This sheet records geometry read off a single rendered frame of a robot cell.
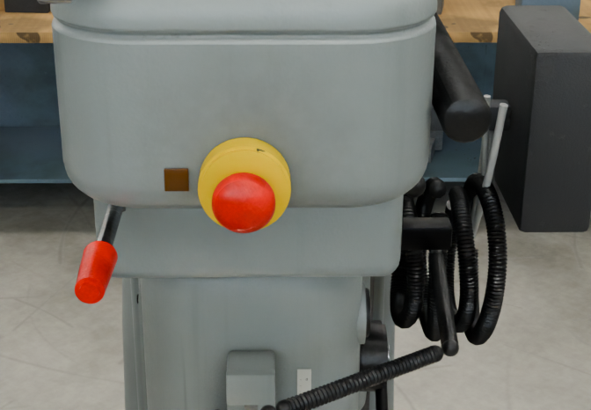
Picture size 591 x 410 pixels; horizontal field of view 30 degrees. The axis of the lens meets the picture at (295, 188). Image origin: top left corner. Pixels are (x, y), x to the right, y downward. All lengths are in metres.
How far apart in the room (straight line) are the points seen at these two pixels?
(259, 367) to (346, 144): 0.26
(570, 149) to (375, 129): 0.52
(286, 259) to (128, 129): 0.20
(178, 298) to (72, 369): 2.94
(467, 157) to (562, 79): 3.80
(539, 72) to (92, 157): 0.58
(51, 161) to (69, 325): 1.07
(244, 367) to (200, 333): 0.05
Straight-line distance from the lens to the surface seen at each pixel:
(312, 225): 0.85
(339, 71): 0.70
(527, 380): 3.82
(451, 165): 4.87
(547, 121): 1.20
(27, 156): 5.04
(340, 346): 0.96
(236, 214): 0.68
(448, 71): 0.80
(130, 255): 0.87
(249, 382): 0.91
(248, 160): 0.70
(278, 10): 0.69
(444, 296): 0.95
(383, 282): 1.45
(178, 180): 0.73
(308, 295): 0.92
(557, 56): 1.18
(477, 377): 3.80
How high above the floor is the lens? 2.04
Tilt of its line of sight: 23 degrees down
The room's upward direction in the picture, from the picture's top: straight up
